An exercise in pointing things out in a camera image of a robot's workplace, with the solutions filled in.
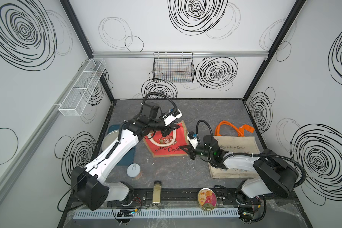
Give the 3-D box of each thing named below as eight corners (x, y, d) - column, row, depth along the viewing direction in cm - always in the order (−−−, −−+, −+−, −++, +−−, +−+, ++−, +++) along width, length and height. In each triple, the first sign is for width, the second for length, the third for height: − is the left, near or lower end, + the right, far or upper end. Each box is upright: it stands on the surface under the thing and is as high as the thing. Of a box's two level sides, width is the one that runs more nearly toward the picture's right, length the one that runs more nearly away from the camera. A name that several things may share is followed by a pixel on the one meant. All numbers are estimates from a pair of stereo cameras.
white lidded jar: (128, 179, 82) (125, 176, 77) (130, 166, 86) (128, 163, 82) (141, 179, 82) (139, 176, 77) (143, 166, 86) (141, 163, 82)
